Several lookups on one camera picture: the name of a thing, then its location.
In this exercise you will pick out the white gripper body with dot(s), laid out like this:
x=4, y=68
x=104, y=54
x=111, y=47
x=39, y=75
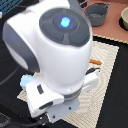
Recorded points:
x=42, y=100

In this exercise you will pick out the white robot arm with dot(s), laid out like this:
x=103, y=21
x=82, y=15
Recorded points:
x=54, y=39

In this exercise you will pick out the woven beige placemat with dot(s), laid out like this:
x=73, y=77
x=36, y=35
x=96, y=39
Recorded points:
x=84, y=111

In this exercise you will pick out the large grey pot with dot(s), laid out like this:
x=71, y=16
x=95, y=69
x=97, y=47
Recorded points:
x=97, y=13

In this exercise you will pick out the beige bowl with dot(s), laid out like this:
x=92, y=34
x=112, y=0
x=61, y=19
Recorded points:
x=124, y=16

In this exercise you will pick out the wooden handled knife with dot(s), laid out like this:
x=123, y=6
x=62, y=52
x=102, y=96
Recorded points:
x=95, y=62

